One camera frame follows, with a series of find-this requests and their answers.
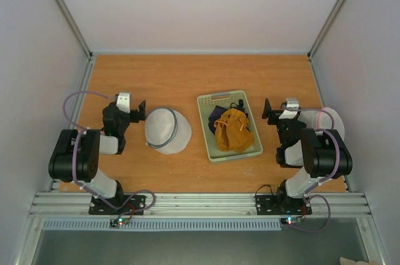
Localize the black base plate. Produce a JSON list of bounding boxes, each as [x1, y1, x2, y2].
[[254, 181, 312, 216], [88, 195, 146, 216]]

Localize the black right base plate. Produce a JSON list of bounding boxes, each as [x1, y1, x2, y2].
[[254, 181, 312, 216]]

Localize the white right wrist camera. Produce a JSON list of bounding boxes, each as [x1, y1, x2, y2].
[[279, 98, 299, 120]]

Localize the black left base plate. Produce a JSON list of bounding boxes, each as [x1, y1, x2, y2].
[[88, 195, 146, 216]]

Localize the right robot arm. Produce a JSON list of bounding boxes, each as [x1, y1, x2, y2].
[[254, 99, 353, 216]]

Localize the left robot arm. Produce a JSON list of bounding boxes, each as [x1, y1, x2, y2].
[[48, 101, 146, 214]]

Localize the white mesh laundry bag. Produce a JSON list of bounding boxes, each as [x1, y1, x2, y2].
[[144, 107, 192, 155]]

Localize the mustard orange bra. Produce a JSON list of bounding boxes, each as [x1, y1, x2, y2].
[[214, 108, 254, 154]]

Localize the grey slotted cable duct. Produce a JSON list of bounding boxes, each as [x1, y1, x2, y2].
[[42, 218, 281, 232]]

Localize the green plastic basket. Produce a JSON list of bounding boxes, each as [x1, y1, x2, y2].
[[197, 90, 263, 164]]

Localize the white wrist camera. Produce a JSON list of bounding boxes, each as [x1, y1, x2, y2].
[[116, 92, 131, 114], [279, 98, 299, 120]]

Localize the pink-rimmed mesh laundry bag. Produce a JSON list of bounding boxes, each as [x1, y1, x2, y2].
[[298, 107, 345, 139]]

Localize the navy blue bra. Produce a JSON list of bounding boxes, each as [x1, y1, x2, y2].
[[208, 99, 248, 134]]

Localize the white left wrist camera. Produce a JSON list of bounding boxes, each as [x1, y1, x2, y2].
[[116, 92, 131, 114]]

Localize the aluminium front rail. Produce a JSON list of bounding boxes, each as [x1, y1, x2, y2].
[[29, 189, 372, 218]]

